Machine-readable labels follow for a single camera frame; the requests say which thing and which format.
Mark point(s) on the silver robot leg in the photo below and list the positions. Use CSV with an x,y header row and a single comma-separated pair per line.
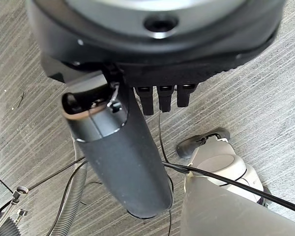
x,y
218,204

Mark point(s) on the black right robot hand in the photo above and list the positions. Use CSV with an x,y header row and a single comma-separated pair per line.
x,y
127,162

